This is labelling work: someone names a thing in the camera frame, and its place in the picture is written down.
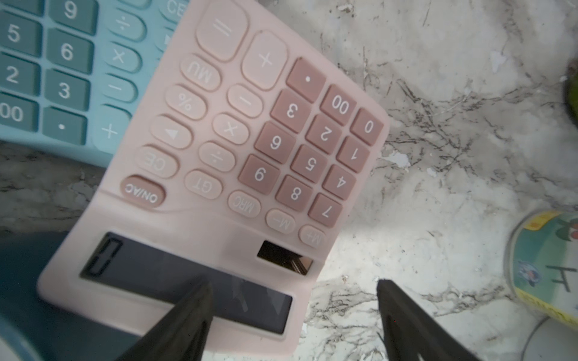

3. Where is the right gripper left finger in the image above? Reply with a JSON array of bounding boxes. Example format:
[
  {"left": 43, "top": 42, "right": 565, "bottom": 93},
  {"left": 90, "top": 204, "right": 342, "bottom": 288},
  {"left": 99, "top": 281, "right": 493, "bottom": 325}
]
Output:
[{"left": 117, "top": 281, "right": 213, "bottom": 361}]

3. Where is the pink calculator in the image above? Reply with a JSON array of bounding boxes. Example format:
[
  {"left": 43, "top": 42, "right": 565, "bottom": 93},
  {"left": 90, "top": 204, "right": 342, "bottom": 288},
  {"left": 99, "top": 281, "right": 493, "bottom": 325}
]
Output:
[{"left": 37, "top": 1, "right": 390, "bottom": 357}]

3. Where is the light blue calculator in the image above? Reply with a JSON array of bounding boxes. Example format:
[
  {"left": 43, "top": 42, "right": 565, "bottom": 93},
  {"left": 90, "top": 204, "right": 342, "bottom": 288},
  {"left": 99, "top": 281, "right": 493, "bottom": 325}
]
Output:
[{"left": 1, "top": 0, "right": 188, "bottom": 168}]

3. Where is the dark teal storage tray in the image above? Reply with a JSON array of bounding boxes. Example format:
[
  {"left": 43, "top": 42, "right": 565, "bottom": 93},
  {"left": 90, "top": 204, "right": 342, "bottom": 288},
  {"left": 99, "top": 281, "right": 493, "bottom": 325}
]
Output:
[{"left": 1, "top": 232, "right": 139, "bottom": 360}]

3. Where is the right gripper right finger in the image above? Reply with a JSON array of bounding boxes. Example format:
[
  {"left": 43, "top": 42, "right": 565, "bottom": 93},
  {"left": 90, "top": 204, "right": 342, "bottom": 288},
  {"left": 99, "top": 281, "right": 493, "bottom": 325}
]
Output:
[{"left": 376, "top": 279, "right": 477, "bottom": 361}]

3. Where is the round sticker roll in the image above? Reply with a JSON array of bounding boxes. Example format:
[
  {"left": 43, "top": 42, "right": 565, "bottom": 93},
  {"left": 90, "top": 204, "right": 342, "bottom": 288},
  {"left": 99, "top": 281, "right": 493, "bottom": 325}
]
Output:
[{"left": 505, "top": 210, "right": 577, "bottom": 330}]

